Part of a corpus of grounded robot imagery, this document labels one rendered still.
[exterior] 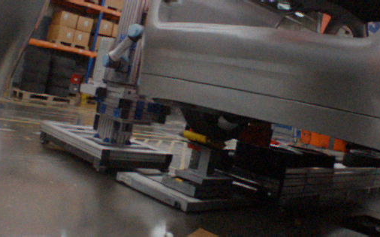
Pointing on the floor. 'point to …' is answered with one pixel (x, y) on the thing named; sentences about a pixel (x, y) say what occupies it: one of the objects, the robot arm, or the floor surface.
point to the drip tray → (371, 223)
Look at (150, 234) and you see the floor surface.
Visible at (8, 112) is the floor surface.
